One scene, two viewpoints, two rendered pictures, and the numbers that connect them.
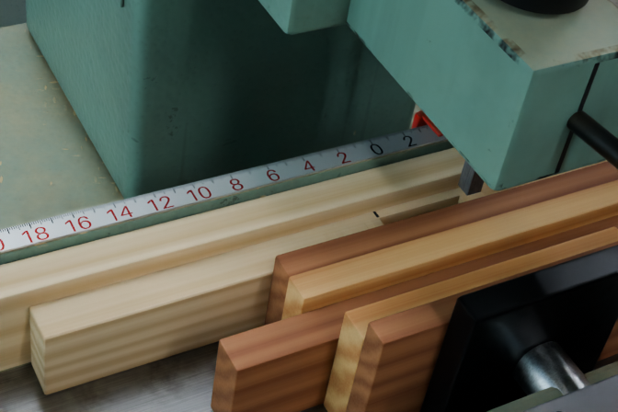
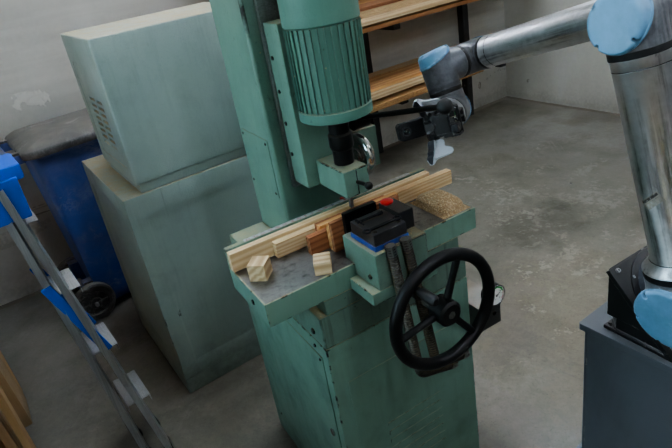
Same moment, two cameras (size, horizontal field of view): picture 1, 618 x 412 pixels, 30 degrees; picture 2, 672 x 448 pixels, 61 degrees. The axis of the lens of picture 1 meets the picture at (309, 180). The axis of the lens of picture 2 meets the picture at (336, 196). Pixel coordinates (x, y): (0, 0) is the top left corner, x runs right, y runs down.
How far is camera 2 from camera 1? 93 cm
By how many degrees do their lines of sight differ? 18
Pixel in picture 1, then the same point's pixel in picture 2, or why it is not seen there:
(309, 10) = (311, 182)
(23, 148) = not seen: hidden behind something
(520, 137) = (347, 186)
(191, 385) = (304, 251)
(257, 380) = (313, 241)
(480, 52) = (337, 175)
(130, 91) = (285, 216)
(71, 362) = (281, 250)
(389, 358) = (333, 227)
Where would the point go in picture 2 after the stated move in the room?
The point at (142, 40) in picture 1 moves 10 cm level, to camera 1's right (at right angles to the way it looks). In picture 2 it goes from (285, 203) to (320, 199)
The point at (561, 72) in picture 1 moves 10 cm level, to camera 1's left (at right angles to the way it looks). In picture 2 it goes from (349, 172) to (308, 177)
